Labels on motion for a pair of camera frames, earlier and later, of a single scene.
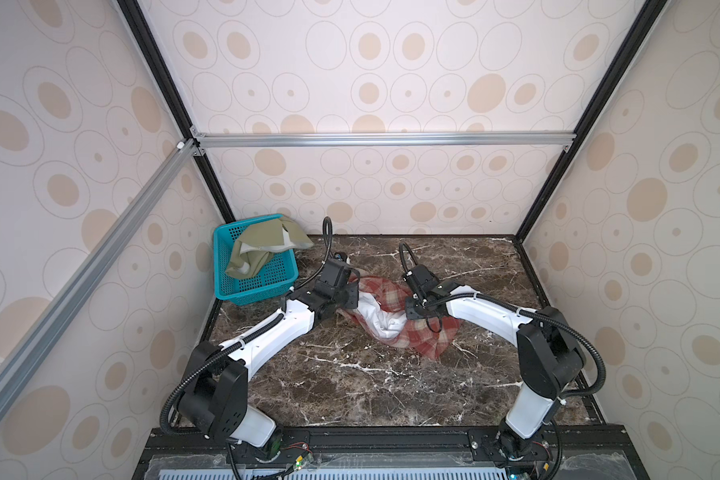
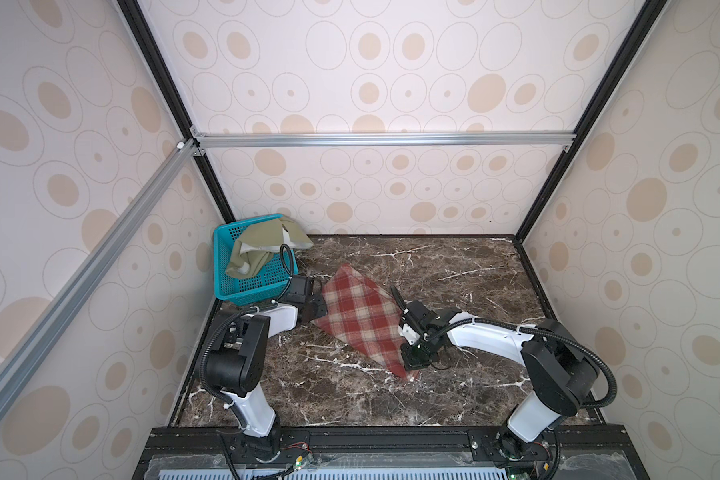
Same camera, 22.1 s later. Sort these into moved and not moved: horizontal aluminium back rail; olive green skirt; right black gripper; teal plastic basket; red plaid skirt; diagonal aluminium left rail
Moved: right black gripper; red plaid skirt
Not moved: diagonal aluminium left rail; olive green skirt; teal plastic basket; horizontal aluminium back rail
